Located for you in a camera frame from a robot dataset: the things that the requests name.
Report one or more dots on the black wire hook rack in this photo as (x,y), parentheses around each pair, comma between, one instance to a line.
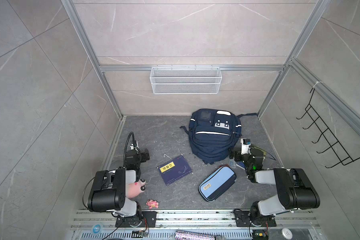
(343,157)

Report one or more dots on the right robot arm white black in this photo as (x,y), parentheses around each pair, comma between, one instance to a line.
(294,189)

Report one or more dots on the small pink toy figure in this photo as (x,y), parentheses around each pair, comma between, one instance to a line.
(152,204)

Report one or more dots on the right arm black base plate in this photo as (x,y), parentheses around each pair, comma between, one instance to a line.
(241,220)

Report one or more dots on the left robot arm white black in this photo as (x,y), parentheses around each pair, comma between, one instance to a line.
(113,190)

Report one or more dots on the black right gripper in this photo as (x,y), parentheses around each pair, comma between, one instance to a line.
(238,154)

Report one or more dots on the Animal Farm paperback book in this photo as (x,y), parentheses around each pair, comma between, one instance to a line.
(241,165)

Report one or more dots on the glittery purple pouch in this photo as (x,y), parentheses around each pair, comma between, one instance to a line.
(184,235)

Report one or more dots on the white wire mesh basket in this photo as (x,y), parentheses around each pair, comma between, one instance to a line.
(185,80)

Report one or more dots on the white round button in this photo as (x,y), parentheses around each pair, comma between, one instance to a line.
(287,234)

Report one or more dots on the light blue pencil case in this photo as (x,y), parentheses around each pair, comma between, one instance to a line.
(217,183)

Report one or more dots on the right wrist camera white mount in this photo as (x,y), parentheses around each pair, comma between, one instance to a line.
(245,146)

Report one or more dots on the navy blue student backpack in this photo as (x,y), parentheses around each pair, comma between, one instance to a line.
(213,133)

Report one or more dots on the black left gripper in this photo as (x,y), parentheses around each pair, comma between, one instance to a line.
(143,155)

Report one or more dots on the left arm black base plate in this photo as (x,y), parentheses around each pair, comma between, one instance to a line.
(145,219)

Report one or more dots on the blue round sticker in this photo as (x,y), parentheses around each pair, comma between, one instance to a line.
(97,229)

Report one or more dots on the dark purple notebook yellow label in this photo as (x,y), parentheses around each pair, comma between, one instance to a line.
(174,170)

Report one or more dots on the pink plush pig toy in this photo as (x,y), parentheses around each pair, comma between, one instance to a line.
(136,188)

